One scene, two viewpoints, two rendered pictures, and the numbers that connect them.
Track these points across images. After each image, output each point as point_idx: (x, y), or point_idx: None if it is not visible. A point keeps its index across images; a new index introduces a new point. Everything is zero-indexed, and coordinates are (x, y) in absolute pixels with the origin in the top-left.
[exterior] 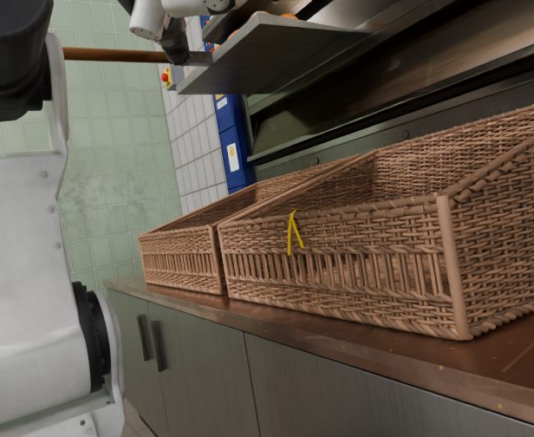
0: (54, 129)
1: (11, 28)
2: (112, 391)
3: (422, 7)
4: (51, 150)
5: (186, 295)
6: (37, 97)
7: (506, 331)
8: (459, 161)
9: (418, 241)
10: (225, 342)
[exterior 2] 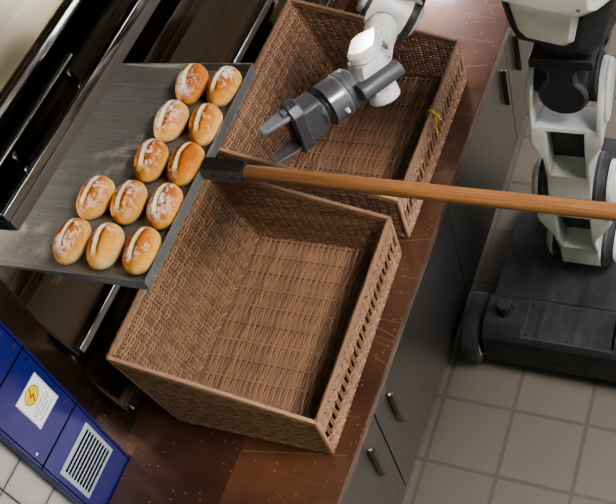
0: (539, 100)
1: None
2: None
3: (192, 7)
4: (535, 122)
5: (399, 297)
6: None
7: None
8: (266, 94)
9: (457, 63)
10: (439, 236)
